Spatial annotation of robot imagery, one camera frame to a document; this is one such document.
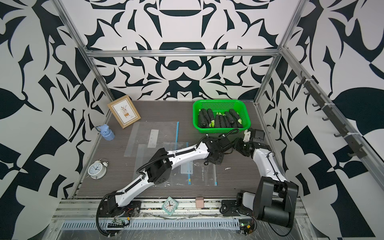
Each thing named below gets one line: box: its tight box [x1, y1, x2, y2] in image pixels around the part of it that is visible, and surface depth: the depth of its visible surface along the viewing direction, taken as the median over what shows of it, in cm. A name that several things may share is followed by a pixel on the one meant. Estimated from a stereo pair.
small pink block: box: [195, 197, 204, 208], surface depth 77 cm
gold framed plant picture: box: [107, 94, 142, 129], surface depth 104 cm
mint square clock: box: [162, 196, 179, 216], surface depth 75 cm
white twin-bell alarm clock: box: [86, 159, 109, 180], surface depth 85 cm
